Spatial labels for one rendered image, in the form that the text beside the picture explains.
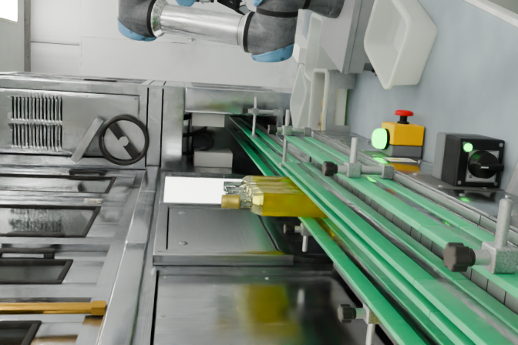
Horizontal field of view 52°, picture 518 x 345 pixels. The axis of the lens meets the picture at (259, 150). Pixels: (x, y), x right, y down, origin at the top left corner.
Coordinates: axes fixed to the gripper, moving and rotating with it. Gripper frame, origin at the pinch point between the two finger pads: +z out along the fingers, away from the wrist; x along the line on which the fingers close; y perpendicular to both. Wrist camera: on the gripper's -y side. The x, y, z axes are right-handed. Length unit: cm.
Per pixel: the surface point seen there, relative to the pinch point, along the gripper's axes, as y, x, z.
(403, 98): -95, -2, 21
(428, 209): -146, -6, 5
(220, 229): -87, 44, -18
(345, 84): -61, 9, 18
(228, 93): 12.3, 45.4, -8.5
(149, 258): -103, 40, -37
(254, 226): -84, 45, -8
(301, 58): -8.6, 19.6, 16.3
